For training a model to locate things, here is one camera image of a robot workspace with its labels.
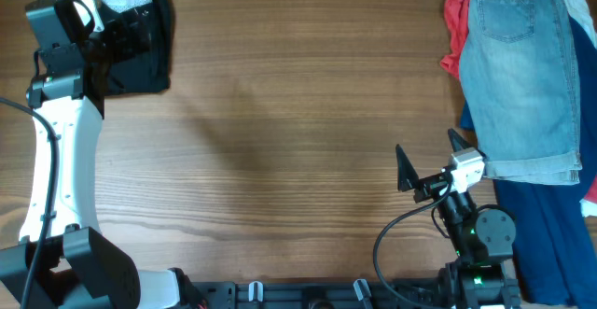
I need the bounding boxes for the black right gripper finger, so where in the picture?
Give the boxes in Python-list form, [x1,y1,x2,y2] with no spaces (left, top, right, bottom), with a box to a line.
[447,128,472,152]
[396,144,419,192]

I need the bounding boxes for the black shorts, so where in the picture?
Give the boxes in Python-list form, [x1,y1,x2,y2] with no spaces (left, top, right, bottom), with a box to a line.
[99,0,173,96]

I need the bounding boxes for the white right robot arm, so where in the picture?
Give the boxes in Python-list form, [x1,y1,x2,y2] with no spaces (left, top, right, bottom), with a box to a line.
[394,129,521,309]

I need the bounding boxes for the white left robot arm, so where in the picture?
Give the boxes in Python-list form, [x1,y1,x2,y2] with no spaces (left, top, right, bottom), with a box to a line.
[1,19,207,308]

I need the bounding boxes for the light denim shorts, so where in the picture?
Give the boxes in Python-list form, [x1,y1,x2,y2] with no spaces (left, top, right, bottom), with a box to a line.
[459,0,582,185]

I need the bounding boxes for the red garment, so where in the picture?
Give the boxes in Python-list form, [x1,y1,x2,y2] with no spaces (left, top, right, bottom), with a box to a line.
[440,0,470,79]

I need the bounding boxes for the blue garment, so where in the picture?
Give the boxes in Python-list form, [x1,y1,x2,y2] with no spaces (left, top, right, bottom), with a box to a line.
[459,14,597,308]

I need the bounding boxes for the black mounting rail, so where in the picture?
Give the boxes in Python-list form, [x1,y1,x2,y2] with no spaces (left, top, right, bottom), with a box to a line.
[190,278,522,309]

